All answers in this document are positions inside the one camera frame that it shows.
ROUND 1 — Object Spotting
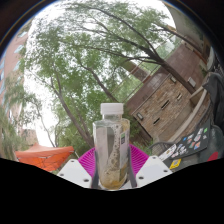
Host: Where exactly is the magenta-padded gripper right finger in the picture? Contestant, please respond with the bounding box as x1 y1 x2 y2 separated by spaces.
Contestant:
128 143 173 189

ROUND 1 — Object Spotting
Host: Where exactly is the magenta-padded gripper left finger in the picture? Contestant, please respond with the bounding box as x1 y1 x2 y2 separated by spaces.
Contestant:
57 147 99 189

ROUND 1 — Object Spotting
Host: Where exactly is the clear white-capped drink bottle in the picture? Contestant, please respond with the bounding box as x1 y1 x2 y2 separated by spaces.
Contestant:
92 102 131 191

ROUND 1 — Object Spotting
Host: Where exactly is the yellow square card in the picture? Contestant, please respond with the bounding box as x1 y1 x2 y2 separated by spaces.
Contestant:
169 158 182 170

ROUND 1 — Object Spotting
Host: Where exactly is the orange canopy tent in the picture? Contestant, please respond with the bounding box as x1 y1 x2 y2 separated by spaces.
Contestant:
14 143 75 173

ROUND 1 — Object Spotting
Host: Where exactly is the slim leaning tree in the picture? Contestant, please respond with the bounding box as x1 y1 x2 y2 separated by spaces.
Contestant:
23 59 101 148

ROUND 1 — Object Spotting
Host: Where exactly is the black laptop with stickers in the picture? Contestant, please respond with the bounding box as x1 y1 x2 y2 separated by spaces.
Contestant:
158 119 213 164

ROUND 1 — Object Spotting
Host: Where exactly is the tall dark-trunk tree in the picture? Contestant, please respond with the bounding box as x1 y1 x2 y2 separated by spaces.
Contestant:
43 0 201 96

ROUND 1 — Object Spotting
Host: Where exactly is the grey wall box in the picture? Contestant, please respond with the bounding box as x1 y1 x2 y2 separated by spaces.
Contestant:
187 77 198 88

